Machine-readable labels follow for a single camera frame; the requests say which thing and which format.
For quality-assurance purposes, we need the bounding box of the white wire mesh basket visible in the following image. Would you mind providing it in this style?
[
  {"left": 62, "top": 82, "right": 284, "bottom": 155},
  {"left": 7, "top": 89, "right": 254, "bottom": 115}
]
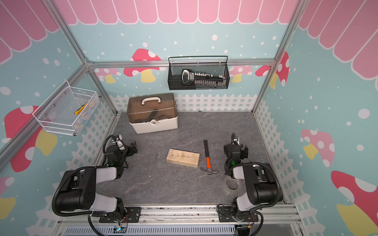
[{"left": 32, "top": 81, "right": 100, "bottom": 136}]

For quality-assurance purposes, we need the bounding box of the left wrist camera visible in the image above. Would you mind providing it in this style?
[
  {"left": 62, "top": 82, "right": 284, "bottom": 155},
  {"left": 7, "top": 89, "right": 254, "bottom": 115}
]
[{"left": 115, "top": 135, "right": 125, "bottom": 148}]

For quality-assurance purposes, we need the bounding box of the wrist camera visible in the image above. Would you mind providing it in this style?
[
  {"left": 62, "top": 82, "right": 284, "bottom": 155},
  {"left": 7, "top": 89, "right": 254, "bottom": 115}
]
[
  {"left": 232, "top": 135, "right": 240, "bottom": 145},
  {"left": 115, "top": 135, "right": 125, "bottom": 148}
]

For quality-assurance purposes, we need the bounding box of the socket wrench set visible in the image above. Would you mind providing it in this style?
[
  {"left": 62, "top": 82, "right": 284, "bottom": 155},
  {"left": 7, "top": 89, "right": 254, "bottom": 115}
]
[{"left": 181, "top": 69, "right": 227, "bottom": 89}]

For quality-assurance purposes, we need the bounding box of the wooden block with nails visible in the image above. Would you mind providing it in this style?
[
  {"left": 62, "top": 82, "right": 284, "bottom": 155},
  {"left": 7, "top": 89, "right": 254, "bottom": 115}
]
[{"left": 166, "top": 149, "right": 200, "bottom": 168}]

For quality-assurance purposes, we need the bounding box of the brown lid white toolbox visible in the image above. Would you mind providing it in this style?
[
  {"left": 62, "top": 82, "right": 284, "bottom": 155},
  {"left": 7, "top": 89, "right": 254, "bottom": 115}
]
[{"left": 127, "top": 93, "right": 178, "bottom": 134}]

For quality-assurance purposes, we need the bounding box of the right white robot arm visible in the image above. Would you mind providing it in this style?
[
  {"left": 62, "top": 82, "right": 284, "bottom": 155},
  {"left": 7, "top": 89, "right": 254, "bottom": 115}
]
[{"left": 216, "top": 133, "right": 283, "bottom": 236}]

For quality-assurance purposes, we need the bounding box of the black wire mesh basket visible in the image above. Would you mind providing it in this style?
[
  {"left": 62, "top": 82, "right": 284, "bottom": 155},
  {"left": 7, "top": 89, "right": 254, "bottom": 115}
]
[{"left": 168, "top": 56, "right": 230, "bottom": 90}]

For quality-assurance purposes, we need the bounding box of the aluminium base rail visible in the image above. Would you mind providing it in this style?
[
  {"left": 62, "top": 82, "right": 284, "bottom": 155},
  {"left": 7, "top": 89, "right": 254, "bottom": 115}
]
[{"left": 53, "top": 204, "right": 306, "bottom": 236}]

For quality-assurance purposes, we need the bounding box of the orange black claw hammer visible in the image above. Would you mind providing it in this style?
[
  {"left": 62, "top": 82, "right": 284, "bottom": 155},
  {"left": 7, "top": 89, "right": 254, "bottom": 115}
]
[{"left": 200, "top": 140, "right": 218, "bottom": 175}]

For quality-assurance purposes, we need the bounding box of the yellow utility knife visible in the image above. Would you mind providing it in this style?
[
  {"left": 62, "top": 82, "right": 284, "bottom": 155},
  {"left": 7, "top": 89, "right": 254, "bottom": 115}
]
[{"left": 74, "top": 103, "right": 87, "bottom": 116}]

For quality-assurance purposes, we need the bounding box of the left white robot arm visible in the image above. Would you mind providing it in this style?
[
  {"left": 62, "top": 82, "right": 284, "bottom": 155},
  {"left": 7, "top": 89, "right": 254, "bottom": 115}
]
[{"left": 51, "top": 135, "right": 141, "bottom": 236}]

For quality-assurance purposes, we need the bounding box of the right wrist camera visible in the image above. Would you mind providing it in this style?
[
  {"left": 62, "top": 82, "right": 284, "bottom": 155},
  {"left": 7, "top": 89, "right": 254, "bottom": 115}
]
[{"left": 232, "top": 135, "right": 240, "bottom": 145}]

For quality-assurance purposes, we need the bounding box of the clear tape roll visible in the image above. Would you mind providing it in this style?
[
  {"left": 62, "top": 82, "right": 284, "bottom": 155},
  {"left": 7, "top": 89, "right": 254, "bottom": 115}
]
[{"left": 223, "top": 176, "right": 242, "bottom": 196}]

